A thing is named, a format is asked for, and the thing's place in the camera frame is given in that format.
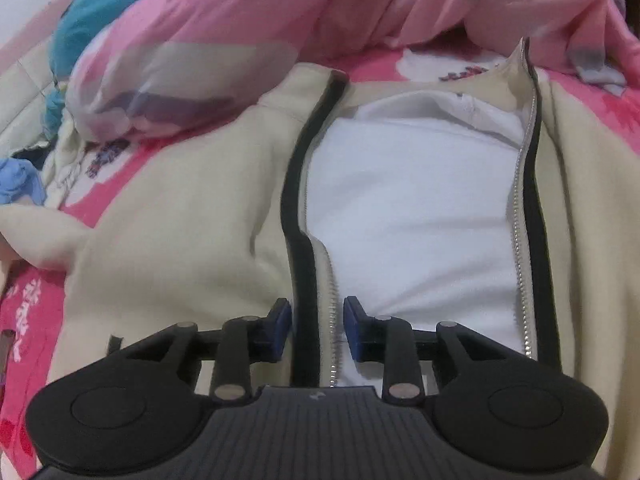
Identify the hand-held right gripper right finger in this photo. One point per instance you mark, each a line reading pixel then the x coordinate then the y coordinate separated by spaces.
pixel 351 327

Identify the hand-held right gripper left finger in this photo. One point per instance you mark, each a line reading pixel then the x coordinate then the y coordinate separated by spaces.
pixel 283 322

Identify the beige zip hoodie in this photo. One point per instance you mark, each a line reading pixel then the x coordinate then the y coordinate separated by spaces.
pixel 175 210

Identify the pink floral bed sheet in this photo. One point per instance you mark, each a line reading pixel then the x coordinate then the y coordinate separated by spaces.
pixel 30 320

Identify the cream fleece garment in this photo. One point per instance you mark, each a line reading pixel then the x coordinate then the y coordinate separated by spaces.
pixel 65 160

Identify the blue crumpled garment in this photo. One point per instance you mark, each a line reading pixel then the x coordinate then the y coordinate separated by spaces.
pixel 20 180

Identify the pink printed duvet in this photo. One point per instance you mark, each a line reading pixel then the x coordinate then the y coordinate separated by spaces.
pixel 300 20

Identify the pink and white padded headboard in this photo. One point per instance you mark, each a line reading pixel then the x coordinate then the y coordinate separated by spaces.
pixel 25 85

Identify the teal printed blanket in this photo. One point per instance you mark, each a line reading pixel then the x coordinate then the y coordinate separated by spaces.
pixel 100 10

